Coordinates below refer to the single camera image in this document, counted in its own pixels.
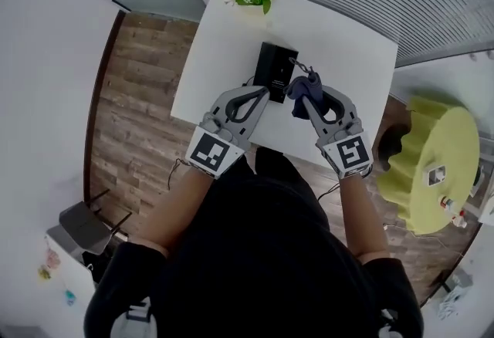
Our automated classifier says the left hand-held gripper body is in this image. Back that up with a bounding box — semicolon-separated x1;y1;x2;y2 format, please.
184;116;249;180

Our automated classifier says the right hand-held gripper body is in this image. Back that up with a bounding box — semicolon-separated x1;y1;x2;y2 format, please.
315;118;374;179

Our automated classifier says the dark blue cloth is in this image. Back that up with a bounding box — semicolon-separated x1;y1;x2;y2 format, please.
283;57;323;120

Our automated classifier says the black desk telephone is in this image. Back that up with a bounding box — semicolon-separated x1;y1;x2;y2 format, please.
254;42;300;104

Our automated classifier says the person's right forearm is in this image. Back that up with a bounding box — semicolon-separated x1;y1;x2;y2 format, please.
338;174;389;262

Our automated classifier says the person's left forearm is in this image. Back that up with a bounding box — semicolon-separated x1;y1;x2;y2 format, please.
134;168;215;257

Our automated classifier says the white square table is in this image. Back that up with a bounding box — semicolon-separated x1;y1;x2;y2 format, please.
169;0;399;175

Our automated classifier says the round table with green tablecloth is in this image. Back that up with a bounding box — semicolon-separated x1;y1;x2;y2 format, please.
376;95;482;236

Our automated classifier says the white box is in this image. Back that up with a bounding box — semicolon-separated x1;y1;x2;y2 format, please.
422;164;449;188

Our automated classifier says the person's black clothing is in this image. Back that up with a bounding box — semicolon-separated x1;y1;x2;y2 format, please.
84;146;425;338

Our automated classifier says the grey chair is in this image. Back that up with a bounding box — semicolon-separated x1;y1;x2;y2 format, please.
57;189;133;257

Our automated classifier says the white cabinet with stickers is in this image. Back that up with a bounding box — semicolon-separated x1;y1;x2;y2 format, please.
43;226;98;338

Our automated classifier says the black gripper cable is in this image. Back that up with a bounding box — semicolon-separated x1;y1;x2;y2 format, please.
167;157;193;191
317;181;341;201

